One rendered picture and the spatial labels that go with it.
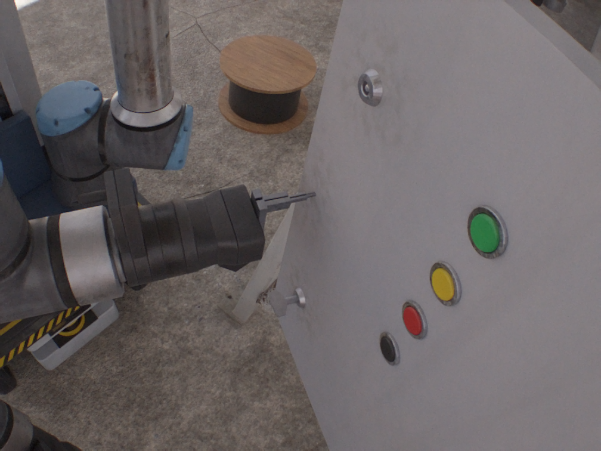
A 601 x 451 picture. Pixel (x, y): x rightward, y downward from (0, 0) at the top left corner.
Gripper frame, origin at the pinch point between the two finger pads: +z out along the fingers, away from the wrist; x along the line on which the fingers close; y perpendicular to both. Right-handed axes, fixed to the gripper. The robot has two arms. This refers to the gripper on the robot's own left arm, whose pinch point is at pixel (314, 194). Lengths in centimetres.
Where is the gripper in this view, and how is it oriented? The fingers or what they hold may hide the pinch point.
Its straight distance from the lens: 47.8
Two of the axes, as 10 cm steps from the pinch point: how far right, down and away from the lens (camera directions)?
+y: -1.4, 6.0, 7.9
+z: 9.3, -2.0, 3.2
